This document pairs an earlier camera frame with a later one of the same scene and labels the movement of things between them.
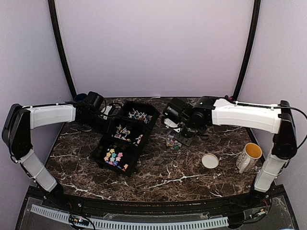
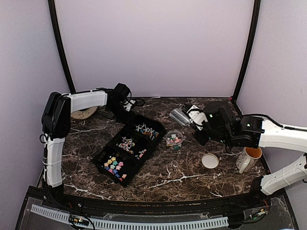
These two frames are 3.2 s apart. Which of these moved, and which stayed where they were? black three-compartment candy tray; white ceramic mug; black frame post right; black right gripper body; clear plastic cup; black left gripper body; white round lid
Moved: black left gripper body; black three-compartment candy tray; black right gripper body
Stayed: white round lid; clear plastic cup; black frame post right; white ceramic mug
